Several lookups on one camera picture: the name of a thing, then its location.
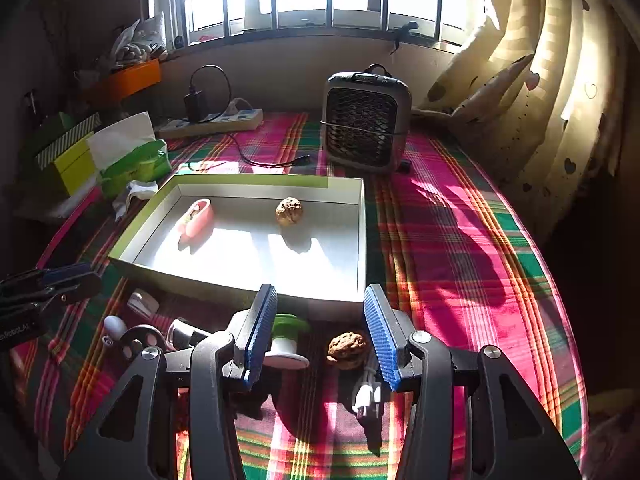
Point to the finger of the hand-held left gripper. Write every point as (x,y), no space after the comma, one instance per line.
(70,292)
(67,274)

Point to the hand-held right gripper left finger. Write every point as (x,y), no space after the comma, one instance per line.
(260,340)

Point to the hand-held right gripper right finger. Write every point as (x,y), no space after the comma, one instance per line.
(380,340)

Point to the brown walnut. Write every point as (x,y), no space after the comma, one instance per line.
(347,347)
(289,210)

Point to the shallow white cardboard box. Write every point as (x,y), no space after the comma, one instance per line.
(250,260)

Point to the green and white spool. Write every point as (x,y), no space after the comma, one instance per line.
(287,345)

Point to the pink hoop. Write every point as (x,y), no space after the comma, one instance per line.
(65,232)

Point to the small white clip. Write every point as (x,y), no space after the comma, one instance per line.
(142,304)

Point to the round black and white gadget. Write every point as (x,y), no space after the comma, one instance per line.
(137,337)

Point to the yellow-green box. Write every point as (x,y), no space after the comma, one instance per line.
(75,170)

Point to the plaid tablecloth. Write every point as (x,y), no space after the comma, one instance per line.
(450,260)

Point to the crumpled white tissue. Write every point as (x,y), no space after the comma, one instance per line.
(137,190)

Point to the green tissue pack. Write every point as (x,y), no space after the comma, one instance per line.
(135,165)

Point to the small pink clip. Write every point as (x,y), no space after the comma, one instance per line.
(202,220)

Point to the green striped box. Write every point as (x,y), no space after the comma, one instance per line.
(62,127)

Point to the black charger adapter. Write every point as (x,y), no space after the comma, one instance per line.
(195,105)

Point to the grey desktop fan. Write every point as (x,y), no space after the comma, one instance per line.
(360,120)

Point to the white power strip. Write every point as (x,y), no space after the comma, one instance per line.
(235,119)

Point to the white plug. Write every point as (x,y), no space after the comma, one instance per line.
(240,105)

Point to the cream heart-print curtain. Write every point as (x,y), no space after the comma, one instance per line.
(550,85)

